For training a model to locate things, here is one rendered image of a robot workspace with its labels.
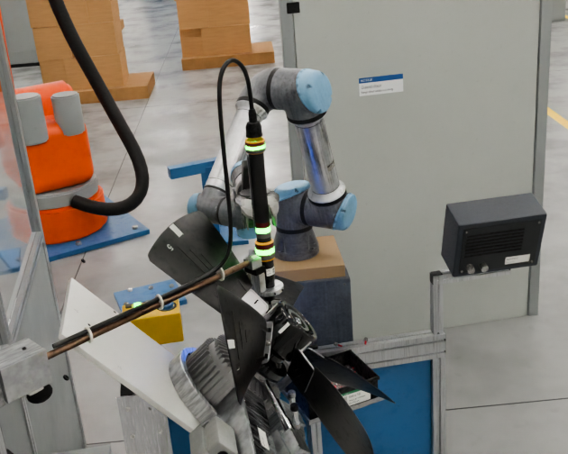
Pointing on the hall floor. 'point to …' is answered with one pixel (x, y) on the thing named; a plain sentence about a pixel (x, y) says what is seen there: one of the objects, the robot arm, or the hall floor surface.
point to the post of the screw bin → (315, 438)
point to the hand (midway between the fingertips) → (261, 211)
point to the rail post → (438, 405)
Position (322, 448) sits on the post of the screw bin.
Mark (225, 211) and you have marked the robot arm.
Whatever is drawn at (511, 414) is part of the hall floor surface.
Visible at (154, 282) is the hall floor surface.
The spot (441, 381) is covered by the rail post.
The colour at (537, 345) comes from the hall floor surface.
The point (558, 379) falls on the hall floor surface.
